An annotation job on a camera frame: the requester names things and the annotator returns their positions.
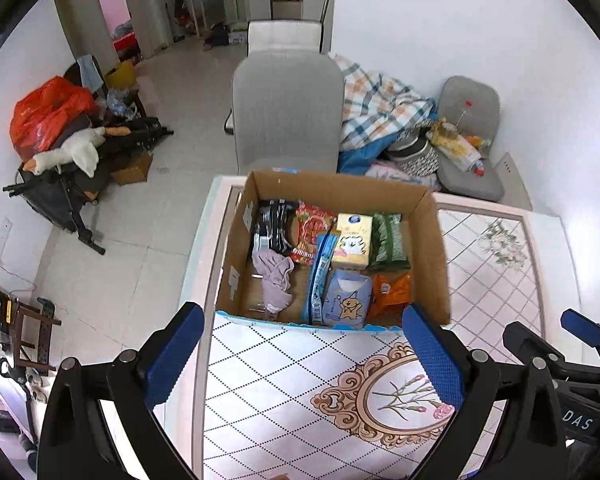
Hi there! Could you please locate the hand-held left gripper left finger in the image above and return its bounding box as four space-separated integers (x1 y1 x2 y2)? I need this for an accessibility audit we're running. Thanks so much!
36 302 205 480

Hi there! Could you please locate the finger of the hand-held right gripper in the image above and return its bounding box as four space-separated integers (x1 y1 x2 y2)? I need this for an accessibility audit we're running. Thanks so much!
561 309 600 361
502 321 600 383

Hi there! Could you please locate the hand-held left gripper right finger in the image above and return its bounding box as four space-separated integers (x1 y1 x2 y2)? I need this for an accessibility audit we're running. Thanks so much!
401 304 568 480

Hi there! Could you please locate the orange snack packet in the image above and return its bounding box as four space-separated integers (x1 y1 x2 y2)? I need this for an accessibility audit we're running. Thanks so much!
367 271 413 318

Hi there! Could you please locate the light blue tissue pack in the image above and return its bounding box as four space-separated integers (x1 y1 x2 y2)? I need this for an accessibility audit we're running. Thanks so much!
322 268 373 329

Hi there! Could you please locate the green packet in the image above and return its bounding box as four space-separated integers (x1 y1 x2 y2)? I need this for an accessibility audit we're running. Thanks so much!
367 212 411 271

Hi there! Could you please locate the grey sock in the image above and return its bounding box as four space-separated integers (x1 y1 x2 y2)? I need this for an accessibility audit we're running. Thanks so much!
251 250 296 318

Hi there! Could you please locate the long blue packet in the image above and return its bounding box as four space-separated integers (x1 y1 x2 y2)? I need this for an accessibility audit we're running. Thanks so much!
300 232 338 326

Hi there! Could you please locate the yellow tissue pack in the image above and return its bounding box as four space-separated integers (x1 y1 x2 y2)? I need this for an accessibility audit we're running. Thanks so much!
330 212 373 268

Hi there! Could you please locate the black snack packet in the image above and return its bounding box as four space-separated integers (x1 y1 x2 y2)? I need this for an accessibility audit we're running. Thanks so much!
251 199 298 256

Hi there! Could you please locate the red snack packet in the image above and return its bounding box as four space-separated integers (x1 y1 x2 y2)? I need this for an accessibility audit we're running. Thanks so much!
290 201 338 266

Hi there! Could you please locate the white yellow soft package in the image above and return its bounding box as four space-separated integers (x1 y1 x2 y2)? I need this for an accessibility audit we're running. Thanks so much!
430 127 481 171

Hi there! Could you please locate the dark wooden chair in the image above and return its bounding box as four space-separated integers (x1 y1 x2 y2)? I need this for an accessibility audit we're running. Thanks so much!
0 272 62 376

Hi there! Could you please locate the small brown cardboard box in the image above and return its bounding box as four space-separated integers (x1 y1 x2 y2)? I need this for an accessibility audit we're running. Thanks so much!
111 152 153 186

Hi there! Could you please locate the pink cloth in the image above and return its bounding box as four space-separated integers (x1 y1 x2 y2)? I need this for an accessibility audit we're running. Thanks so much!
365 162 443 192

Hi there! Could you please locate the black white patterned bag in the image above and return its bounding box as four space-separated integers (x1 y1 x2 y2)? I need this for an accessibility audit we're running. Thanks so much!
384 132 441 178

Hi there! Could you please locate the blue quilt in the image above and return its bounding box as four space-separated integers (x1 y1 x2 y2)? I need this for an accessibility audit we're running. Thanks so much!
337 132 406 177

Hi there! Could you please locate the white goose plush toy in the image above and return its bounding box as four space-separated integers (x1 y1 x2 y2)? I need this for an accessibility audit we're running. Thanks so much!
22 126 131 178

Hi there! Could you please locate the plaid blanket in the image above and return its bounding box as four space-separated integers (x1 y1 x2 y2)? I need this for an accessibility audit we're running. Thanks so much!
332 54 436 153

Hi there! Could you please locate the grey fabric chair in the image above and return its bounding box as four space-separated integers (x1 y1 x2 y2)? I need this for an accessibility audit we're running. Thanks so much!
436 76 505 202
223 52 345 176

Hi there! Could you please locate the orange plastic bag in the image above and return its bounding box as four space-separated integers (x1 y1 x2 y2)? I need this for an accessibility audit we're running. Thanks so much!
9 76 98 162

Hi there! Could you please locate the yellow bag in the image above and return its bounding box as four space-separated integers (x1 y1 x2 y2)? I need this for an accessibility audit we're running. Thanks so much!
104 60 136 92

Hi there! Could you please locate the light blue cloth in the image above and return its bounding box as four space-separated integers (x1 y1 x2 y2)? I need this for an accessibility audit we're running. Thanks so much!
76 55 106 92

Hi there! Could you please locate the white chair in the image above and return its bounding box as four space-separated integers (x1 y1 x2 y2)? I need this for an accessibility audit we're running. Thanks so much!
247 19 326 56

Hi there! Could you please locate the white cabinet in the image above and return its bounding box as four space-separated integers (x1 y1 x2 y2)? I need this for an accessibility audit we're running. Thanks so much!
300 0 337 23

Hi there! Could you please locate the black folding frame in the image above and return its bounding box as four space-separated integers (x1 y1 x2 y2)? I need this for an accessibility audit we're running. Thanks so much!
2 117 176 256

